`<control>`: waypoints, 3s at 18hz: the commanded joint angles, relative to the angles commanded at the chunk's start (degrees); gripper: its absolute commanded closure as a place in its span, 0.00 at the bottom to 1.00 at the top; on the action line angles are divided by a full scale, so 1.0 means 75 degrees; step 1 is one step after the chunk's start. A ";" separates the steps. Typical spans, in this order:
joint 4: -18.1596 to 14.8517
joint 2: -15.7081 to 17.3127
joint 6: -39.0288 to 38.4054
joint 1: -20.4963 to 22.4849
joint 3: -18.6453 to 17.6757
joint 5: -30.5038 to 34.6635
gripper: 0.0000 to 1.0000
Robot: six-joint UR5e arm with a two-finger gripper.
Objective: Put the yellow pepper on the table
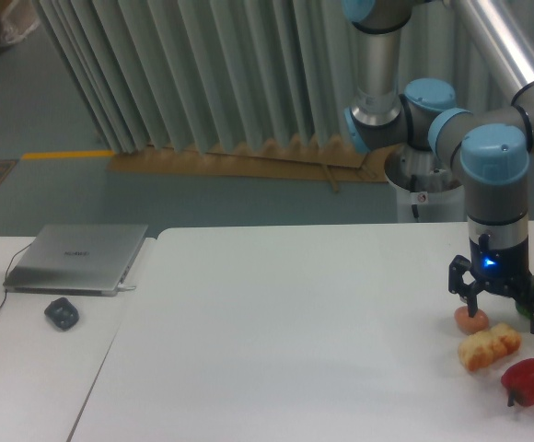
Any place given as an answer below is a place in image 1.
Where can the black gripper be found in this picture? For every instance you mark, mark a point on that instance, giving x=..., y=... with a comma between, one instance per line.
x=502, y=272

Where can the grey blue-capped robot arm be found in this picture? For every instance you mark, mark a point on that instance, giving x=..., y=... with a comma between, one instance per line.
x=488, y=154

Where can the green bell pepper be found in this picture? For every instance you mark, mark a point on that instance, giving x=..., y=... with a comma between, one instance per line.
x=525, y=307

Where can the red bell pepper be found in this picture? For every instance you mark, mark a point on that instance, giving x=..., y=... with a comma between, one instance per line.
x=518, y=380

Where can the brown egg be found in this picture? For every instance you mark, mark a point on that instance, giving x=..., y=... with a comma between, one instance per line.
x=470, y=325

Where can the toy bread loaf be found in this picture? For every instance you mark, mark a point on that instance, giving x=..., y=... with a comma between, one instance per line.
x=484, y=348

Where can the brown cardboard sheet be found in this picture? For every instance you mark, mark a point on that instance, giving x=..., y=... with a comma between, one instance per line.
x=334, y=164

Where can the white laptop plug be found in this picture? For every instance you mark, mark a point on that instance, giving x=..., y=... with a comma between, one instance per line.
x=126, y=288

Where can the grey-green pleated curtain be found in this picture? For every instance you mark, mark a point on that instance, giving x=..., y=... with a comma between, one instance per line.
x=213, y=75

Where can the black small controller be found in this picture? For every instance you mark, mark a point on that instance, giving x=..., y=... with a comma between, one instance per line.
x=62, y=314

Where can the silver closed laptop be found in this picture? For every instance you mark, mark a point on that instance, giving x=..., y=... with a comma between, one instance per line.
x=77, y=259

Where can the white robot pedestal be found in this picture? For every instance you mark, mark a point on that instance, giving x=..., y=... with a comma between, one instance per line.
x=425, y=190

